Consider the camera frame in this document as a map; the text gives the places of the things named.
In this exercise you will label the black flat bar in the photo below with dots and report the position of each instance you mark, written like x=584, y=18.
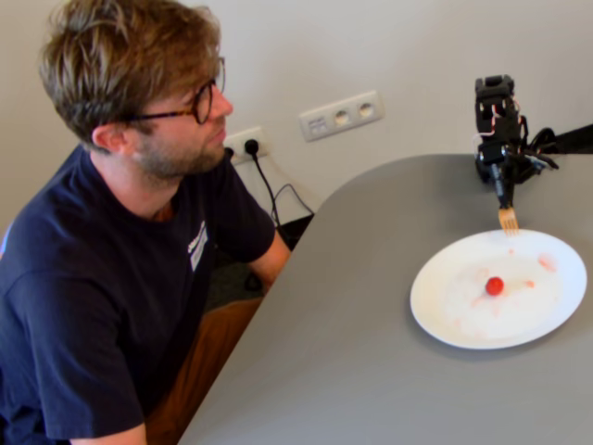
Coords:
x=576, y=139

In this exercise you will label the wooden fork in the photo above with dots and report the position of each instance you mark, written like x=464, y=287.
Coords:
x=508, y=220

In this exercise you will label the brown wooden chair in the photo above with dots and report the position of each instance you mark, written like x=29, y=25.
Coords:
x=208, y=361

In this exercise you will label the man in navy t-shirt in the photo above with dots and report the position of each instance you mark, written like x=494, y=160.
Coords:
x=92, y=278

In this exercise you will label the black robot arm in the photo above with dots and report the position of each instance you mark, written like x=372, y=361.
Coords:
x=498, y=116

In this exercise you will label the white round plate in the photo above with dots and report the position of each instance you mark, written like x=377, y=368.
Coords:
x=463, y=320

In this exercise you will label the white triple wall outlet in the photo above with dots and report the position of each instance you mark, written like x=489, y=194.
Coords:
x=343, y=116

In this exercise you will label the black power plug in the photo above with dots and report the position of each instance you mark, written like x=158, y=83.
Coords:
x=251, y=147

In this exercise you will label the man's left forearm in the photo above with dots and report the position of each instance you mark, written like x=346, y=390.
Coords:
x=273, y=264

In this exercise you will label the red strawberry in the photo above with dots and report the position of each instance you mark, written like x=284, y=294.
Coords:
x=495, y=286

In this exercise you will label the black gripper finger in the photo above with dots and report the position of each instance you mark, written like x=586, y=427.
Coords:
x=509, y=185
x=499, y=185

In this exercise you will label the tortoiseshell round glasses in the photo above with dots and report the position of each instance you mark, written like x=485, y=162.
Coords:
x=157, y=116

